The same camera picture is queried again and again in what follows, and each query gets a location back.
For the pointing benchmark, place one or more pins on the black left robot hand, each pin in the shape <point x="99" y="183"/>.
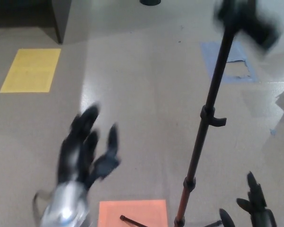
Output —
<point x="73" y="156"/>

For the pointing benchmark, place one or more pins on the yellow paper sheet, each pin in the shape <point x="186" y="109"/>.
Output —
<point x="30" y="71"/>

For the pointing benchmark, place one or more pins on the black round floor disc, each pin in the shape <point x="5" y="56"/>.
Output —
<point x="150" y="2"/>

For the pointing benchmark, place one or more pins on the dark desk side panel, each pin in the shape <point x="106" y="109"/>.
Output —
<point x="61" y="19"/>

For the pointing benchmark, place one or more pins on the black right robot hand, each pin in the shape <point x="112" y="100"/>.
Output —
<point x="260" y="212"/>

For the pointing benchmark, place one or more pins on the orange paper sheet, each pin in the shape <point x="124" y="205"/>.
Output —
<point x="132" y="210"/>

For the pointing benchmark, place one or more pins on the black tripod phone stand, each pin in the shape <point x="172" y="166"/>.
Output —
<point x="217" y="78"/>

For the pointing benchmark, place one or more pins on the small blue tape piece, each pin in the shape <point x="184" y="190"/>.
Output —
<point x="273" y="132"/>

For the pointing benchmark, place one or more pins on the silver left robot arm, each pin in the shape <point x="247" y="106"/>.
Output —
<point x="66" y="205"/>

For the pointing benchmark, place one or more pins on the torn blue paper sheet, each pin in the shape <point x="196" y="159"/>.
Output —
<point x="210" y="54"/>

